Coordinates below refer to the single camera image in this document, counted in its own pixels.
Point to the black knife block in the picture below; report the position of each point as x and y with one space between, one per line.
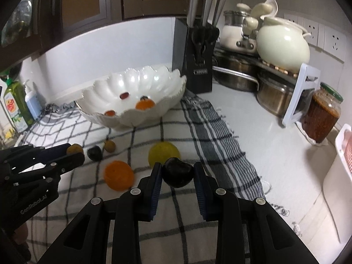
192 79

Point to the pink colander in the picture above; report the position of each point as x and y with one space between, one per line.
348 154

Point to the wooden trivet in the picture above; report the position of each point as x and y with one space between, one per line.
277 69

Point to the dark plum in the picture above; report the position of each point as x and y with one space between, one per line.
176 174
95 153

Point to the brown open window sash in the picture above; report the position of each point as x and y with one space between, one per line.
16 13

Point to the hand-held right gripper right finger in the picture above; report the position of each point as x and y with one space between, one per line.
202 189

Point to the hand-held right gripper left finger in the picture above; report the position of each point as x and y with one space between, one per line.
155 189

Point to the green apple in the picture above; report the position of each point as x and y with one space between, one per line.
162 152

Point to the cream ceramic pot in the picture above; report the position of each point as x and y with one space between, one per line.
280 44

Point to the black white checkered cloth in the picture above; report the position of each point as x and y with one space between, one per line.
192 143

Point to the white lidded pot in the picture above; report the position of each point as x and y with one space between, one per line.
231 35

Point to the brown longan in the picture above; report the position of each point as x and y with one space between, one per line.
75 149
110 146

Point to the glass jar of red sauce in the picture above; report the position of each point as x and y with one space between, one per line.
321 115

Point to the white plastic stand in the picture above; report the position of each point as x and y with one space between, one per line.
309 74

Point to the blue pump soap bottle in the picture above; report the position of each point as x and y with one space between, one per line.
33 104

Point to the brown window frame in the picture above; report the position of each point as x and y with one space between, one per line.
115 0

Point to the white scalloped bowl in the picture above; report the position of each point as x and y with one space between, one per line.
110 88

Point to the white wall socket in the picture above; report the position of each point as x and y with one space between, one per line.
293 19
335 41
313 31

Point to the green dish soap bottle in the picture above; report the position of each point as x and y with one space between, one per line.
16 107

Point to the person's left hand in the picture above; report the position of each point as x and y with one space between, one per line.
20 233

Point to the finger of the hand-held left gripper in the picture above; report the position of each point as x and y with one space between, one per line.
55 150
68 162

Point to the orange tangerine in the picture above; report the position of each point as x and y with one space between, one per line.
145 105
119 175

